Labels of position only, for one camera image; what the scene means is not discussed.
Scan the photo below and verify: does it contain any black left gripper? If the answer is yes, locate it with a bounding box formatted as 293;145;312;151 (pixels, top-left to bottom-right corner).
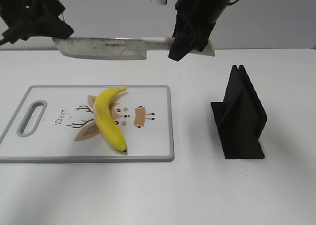
0;0;74;45

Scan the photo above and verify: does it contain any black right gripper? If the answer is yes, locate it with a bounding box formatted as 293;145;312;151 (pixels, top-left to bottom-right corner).
168;0;215;61

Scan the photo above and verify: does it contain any knife with white handle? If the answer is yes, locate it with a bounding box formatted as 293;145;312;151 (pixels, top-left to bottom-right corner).
51;36;216;60

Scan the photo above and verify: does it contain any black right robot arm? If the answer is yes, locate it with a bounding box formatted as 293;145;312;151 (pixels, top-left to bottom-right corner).
168;0;239;61

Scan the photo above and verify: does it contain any yellow plastic banana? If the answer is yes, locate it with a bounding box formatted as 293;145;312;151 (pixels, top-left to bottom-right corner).
93;87;128;153

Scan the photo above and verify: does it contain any white cutting board grey rim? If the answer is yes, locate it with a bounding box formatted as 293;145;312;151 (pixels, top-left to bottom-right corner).
0;85;174;163

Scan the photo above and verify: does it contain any black knife stand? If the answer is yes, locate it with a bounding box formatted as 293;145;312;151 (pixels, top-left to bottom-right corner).
211;65;267;159

